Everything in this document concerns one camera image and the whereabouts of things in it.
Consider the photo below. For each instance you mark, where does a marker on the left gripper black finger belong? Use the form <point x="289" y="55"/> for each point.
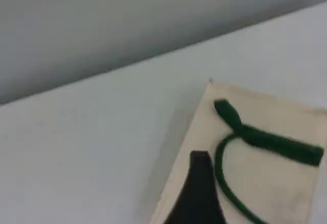
<point x="198" y="198"/>

